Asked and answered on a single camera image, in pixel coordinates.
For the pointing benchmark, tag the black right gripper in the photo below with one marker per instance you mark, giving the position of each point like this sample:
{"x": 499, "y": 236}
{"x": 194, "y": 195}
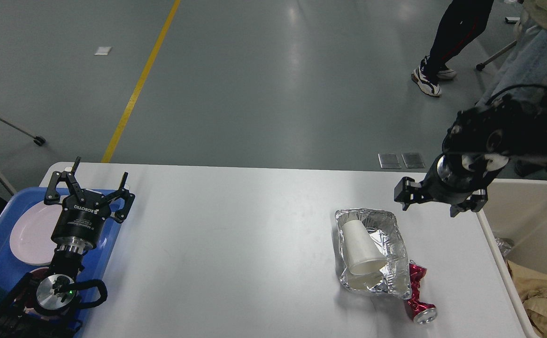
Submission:
{"x": 448, "y": 182}

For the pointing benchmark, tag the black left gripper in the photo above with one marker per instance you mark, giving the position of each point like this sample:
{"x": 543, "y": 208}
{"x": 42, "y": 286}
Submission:
{"x": 82, "y": 223}

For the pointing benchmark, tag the pink plate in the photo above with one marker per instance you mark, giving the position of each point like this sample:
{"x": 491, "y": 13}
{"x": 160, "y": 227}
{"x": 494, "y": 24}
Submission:
{"x": 32, "y": 224}

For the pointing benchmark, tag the pink mug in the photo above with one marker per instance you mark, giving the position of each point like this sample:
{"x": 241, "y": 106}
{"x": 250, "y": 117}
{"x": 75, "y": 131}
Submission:
{"x": 46, "y": 298}

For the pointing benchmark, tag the aluminium foil tray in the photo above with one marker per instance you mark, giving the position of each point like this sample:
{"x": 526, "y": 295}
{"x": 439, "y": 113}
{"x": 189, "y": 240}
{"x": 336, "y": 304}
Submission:
{"x": 393, "y": 278}

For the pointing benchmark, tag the white paper cup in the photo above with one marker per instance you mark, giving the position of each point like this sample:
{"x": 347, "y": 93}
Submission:
{"x": 362, "y": 255}

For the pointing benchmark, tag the crushed red can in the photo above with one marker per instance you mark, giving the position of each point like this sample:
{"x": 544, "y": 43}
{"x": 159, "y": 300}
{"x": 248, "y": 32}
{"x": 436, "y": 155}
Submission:
{"x": 420, "y": 312}

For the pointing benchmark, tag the brown paper bag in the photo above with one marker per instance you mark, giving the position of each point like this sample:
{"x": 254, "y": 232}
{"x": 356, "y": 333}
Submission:
{"x": 527, "y": 282}

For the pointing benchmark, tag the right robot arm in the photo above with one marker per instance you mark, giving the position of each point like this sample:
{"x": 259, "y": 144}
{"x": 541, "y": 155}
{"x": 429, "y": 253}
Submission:
{"x": 478, "y": 145}

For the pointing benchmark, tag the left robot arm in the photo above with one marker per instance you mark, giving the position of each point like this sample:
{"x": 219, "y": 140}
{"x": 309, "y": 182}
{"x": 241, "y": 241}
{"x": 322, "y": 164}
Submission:
{"x": 14, "y": 322}

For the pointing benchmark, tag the floor socket plate right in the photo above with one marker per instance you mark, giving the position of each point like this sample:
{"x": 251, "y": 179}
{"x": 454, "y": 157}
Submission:
{"x": 413, "y": 160}

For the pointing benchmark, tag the floor socket plate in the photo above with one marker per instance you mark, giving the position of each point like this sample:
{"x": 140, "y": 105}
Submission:
{"x": 389, "y": 161}
{"x": 413, "y": 160}

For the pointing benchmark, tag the floor socket plate left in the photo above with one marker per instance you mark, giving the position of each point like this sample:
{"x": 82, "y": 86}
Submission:
{"x": 389, "y": 161}

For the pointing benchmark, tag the clear plastic wrapper in bin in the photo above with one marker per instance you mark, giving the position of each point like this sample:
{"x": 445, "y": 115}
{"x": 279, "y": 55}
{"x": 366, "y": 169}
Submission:
{"x": 505, "y": 246}

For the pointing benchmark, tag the beige plastic bin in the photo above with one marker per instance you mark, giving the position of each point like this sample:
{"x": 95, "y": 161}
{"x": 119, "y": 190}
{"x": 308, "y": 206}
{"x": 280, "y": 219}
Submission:
{"x": 517, "y": 209}

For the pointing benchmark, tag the person in black trousers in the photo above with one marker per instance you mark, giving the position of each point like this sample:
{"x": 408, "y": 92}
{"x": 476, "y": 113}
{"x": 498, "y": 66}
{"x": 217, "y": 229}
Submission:
{"x": 462, "y": 23}

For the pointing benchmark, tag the person in light jeans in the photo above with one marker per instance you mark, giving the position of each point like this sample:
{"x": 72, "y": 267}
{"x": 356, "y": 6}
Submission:
{"x": 526, "y": 65}

